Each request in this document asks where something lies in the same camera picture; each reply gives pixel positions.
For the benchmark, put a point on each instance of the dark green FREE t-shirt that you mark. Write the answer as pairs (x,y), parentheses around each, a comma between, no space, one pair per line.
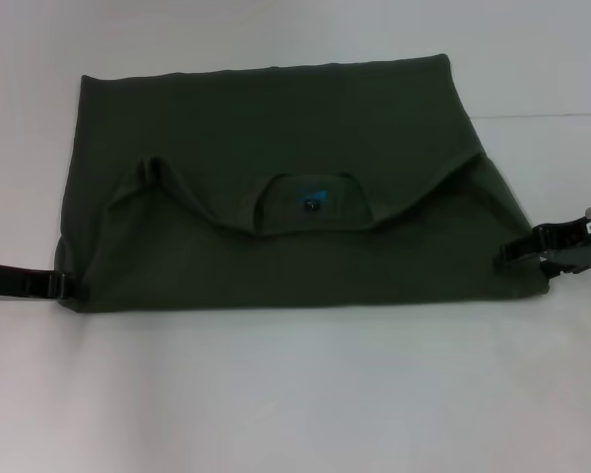
(276,123)

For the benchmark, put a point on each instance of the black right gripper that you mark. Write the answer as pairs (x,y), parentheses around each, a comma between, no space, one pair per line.
(581,246)

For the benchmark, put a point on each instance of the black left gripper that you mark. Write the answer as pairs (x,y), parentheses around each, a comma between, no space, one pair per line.
(15,281)

